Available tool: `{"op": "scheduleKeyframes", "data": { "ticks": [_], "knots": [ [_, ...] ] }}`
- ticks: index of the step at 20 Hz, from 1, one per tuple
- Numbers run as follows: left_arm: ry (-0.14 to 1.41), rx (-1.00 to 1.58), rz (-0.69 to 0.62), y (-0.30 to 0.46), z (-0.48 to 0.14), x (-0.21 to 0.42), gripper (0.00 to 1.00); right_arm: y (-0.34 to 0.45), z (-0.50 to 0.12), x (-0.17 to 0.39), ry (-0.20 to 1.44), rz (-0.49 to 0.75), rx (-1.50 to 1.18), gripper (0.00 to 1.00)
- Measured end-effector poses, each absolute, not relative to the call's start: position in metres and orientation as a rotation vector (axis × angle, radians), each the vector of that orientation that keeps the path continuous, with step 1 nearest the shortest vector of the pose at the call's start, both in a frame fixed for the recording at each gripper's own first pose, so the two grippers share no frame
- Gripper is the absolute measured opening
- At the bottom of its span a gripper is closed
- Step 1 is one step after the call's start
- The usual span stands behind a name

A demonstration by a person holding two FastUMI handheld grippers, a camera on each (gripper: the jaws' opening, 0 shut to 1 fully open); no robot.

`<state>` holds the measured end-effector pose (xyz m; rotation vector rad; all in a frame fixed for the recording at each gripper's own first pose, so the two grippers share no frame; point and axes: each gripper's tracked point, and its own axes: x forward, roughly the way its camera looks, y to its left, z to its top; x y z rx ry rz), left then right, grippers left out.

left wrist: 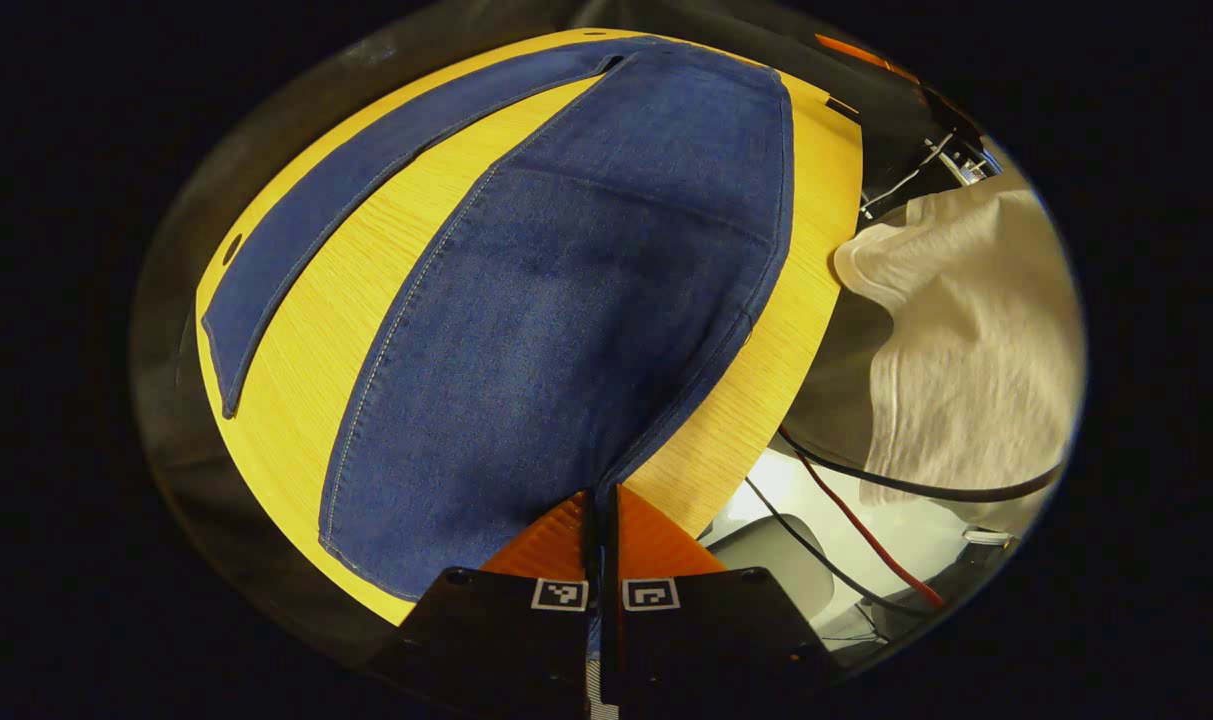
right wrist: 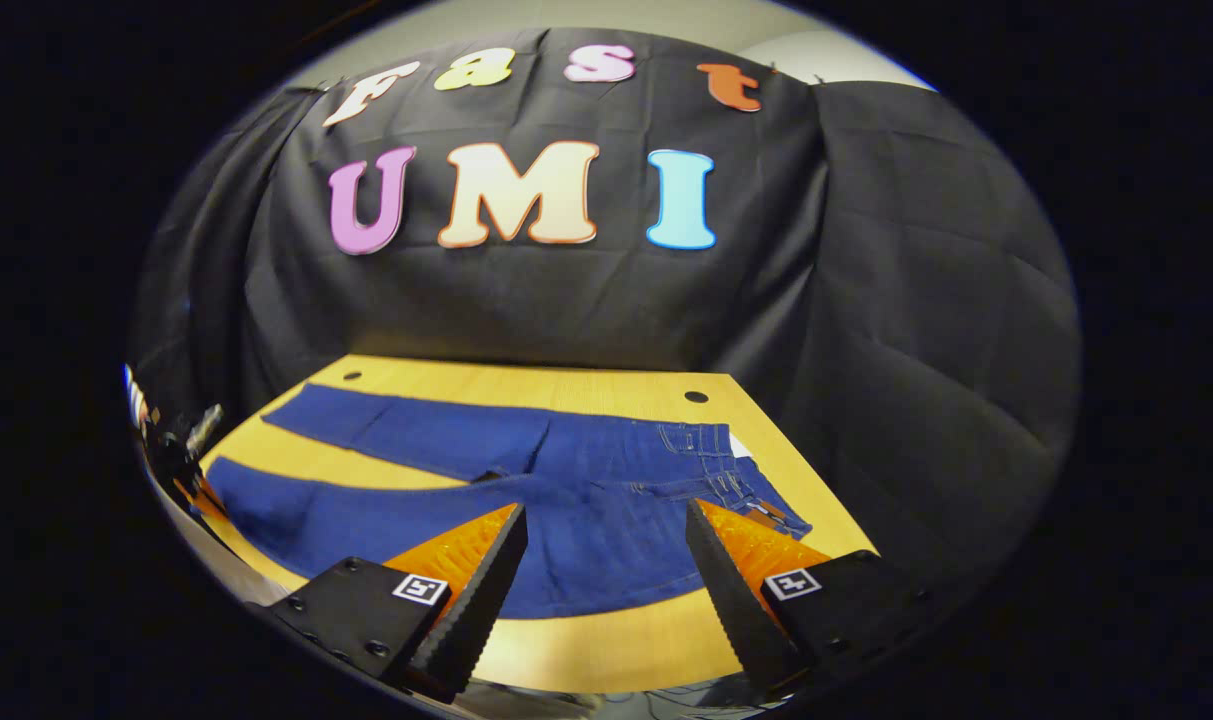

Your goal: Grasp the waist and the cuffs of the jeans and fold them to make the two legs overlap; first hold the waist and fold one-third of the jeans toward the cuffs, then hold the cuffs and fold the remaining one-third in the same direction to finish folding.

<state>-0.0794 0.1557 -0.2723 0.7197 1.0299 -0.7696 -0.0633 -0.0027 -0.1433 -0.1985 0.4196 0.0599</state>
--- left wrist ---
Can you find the thick black cable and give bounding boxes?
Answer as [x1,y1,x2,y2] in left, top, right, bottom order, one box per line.
[776,425,1067,504]

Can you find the grey plastic object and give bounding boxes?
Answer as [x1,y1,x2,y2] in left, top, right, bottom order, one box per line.
[706,515,837,626]

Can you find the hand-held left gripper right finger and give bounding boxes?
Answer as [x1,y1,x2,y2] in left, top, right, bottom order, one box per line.
[603,484,842,706]

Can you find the thin black cable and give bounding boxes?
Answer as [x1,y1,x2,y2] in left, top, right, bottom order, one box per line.
[746,478,927,616]

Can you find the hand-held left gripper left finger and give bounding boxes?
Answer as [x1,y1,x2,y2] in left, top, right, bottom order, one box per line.
[366,488,602,701]

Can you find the red cable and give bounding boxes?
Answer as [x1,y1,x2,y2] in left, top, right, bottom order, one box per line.
[791,450,947,609]

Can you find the blue denim jeans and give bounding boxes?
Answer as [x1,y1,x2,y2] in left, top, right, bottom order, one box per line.
[201,35,797,603]

